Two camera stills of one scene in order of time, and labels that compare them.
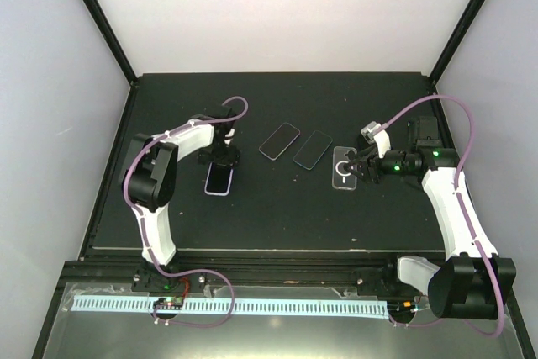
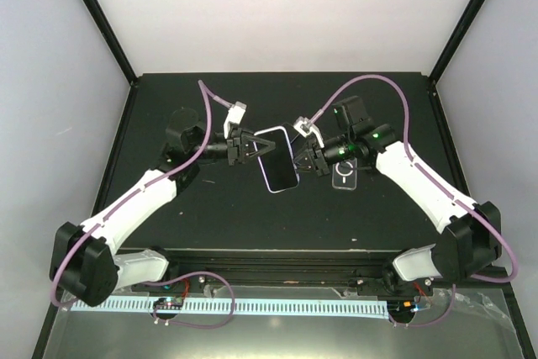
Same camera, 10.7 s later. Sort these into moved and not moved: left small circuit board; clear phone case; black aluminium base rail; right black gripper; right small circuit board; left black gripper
Moved: left black gripper; right black gripper
Not moved: right small circuit board; left small circuit board; black aluminium base rail; clear phone case
